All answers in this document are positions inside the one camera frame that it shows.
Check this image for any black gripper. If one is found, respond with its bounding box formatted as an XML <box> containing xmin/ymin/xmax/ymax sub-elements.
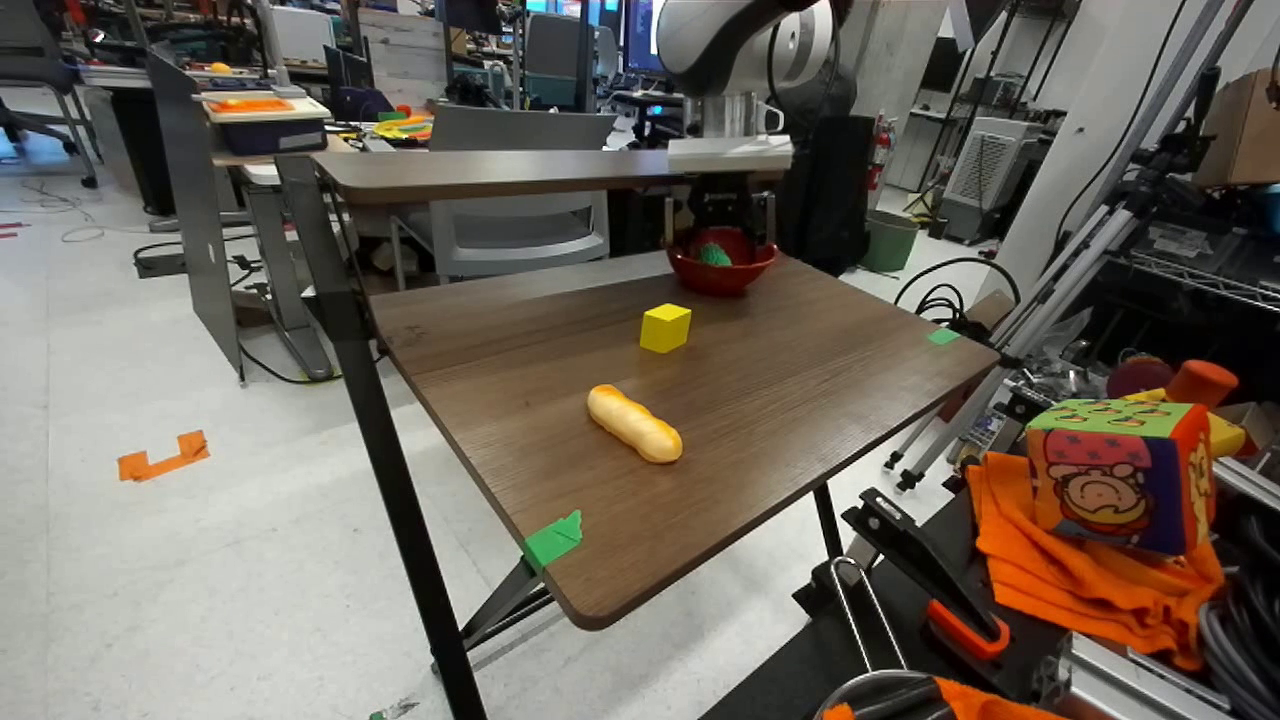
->
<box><xmin>678</xmin><ymin>170</ymin><xmax>784</xmax><ymax>264</ymax></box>

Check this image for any red bowl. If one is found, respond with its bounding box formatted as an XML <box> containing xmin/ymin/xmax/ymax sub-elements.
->
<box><xmin>663</xmin><ymin>219</ymin><xmax>784</xmax><ymax>301</ymax></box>

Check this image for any yellow cube block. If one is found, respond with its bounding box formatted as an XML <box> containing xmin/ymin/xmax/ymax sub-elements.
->
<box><xmin>634</xmin><ymin>301</ymin><xmax>694</xmax><ymax>355</ymax></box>

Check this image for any green bin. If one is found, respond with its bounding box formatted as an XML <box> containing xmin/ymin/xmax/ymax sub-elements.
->
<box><xmin>858</xmin><ymin>206</ymin><xmax>919</xmax><ymax>276</ymax></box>

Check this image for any yellow toy bread roll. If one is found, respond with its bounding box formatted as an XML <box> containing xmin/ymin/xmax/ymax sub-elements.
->
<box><xmin>583</xmin><ymin>380</ymin><xmax>689</xmax><ymax>469</ymax></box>

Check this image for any computer monitor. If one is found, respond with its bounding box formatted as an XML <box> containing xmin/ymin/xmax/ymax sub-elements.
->
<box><xmin>620</xmin><ymin>0</ymin><xmax>666</xmax><ymax>74</ymax></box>

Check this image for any brown wooden desk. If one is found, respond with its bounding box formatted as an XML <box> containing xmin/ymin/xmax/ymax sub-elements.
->
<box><xmin>306</xmin><ymin>141</ymin><xmax>675</xmax><ymax>206</ymax></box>

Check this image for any white slanted support column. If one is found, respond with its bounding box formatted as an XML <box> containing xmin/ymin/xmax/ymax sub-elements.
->
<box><xmin>987</xmin><ymin>0</ymin><xmax>1223</xmax><ymax>317</ymax></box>

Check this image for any colourful plush cube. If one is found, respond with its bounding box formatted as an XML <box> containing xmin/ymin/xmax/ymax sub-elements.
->
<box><xmin>1018</xmin><ymin>394</ymin><xmax>1217</xmax><ymax>557</ymax></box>

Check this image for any orange cloth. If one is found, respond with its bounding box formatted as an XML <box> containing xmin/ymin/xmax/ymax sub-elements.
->
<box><xmin>816</xmin><ymin>673</ymin><xmax>1071</xmax><ymax>720</ymax></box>
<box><xmin>965</xmin><ymin>452</ymin><xmax>1228</xmax><ymax>676</ymax></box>

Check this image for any orange plush toy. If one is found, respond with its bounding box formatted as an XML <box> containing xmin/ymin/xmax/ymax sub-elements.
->
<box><xmin>1163</xmin><ymin>355</ymin><xmax>1245</xmax><ymax>411</ymax></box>

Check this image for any cardboard box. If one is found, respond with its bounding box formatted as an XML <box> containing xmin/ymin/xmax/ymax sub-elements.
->
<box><xmin>1193</xmin><ymin>69</ymin><xmax>1280</xmax><ymax>193</ymax></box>

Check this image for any dark grey desk panel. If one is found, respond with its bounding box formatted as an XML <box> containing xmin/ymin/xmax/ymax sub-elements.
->
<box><xmin>139</xmin><ymin>45</ymin><xmax>250</xmax><ymax>386</ymax></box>

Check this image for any orange clamp on floor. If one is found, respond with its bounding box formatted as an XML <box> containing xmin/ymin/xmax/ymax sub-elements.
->
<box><xmin>116</xmin><ymin>429</ymin><xmax>212</xmax><ymax>482</ymax></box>

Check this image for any black floor cable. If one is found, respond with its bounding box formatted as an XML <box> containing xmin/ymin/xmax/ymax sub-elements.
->
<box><xmin>887</xmin><ymin>251</ymin><xmax>1022</xmax><ymax>328</ymax></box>

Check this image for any silver aluminium rail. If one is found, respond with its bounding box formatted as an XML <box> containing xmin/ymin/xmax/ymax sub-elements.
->
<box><xmin>887</xmin><ymin>162</ymin><xmax>1163</xmax><ymax>494</ymax></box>

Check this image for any black clamp with orange handle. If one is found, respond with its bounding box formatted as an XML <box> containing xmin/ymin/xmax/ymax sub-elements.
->
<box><xmin>839</xmin><ymin>482</ymin><xmax>1018</xmax><ymax>666</ymax></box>

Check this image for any black metal table frame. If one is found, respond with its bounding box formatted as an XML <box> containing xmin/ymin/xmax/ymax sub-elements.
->
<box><xmin>274</xmin><ymin>153</ymin><xmax>849</xmax><ymax>720</ymax></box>

